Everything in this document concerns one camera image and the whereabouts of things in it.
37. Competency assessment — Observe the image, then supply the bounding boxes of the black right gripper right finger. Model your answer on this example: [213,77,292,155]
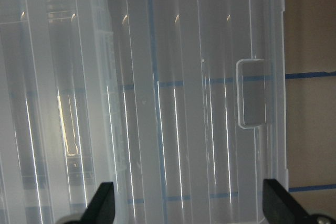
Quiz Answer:
[262,179,321,223]

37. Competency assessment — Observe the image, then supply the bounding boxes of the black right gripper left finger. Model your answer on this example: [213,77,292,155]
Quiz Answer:
[81,182,116,224]

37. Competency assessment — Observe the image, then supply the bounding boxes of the clear plastic box lid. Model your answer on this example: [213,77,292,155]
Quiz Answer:
[1,0,288,223]

